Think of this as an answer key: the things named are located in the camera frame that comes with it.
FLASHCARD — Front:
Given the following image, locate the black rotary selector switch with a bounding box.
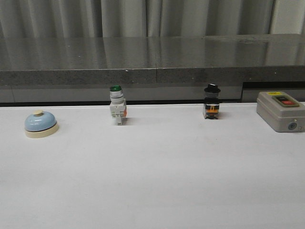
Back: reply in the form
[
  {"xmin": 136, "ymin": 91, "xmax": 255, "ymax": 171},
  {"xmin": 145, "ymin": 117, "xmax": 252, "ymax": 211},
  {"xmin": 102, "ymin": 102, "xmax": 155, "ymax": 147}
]
[{"xmin": 203, "ymin": 83, "xmax": 221, "ymax": 119}]

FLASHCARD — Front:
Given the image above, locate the grey push-button control box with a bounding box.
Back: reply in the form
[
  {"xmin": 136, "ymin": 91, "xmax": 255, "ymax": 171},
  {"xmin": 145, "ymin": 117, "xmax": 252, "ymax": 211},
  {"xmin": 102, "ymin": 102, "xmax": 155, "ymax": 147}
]
[{"xmin": 256, "ymin": 91, "xmax": 305, "ymax": 133}]

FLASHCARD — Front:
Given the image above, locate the grey granite counter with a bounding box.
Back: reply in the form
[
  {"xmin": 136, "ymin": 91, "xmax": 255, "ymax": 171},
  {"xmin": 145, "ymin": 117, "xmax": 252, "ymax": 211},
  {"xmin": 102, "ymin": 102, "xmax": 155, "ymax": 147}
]
[{"xmin": 0, "ymin": 34, "xmax": 305, "ymax": 106}]

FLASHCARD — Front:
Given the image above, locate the green pushbutton switch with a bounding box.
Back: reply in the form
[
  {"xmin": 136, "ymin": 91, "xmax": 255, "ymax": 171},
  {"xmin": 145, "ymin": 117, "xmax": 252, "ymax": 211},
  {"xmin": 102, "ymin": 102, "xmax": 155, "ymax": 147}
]
[{"xmin": 110, "ymin": 85, "xmax": 127, "ymax": 125}]

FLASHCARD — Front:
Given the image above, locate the grey pleated curtain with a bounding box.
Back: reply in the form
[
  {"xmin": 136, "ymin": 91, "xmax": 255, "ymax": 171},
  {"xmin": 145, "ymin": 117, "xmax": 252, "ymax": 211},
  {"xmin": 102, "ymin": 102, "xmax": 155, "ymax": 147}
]
[{"xmin": 0, "ymin": 0, "xmax": 305, "ymax": 38}]

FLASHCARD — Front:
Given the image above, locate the blue dome desk bell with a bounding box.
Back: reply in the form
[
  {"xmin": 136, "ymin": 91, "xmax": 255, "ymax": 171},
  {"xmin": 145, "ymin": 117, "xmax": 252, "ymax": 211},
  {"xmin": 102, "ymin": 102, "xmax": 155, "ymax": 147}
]
[{"xmin": 24, "ymin": 110, "xmax": 59, "ymax": 138}]

